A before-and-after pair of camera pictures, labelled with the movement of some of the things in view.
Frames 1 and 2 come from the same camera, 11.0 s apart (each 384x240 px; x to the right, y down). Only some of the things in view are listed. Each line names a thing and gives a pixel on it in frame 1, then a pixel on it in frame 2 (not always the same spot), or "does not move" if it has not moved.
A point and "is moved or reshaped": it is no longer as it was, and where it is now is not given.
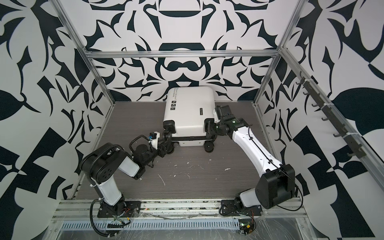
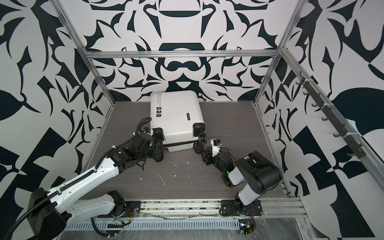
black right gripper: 211,128 to 209,157
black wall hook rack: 357,151 does not move
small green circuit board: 246,225 does not move
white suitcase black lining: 187,111 is moved or reshaped
